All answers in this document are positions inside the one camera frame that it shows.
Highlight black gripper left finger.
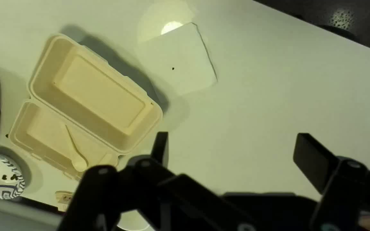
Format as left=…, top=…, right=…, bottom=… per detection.
left=58, top=132, right=254, bottom=231

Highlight white paper napkin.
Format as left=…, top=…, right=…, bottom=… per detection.
left=137, top=23, right=217, bottom=96

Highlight beige foam clamshell container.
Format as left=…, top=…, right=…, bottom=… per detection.
left=9, top=35, right=163, bottom=180

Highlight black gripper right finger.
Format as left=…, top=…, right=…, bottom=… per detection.
left=293, top=133, right=370, bottom=231

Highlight white plastic spoon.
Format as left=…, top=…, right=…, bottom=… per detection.
left=65, top=127, right=88, bottom=172

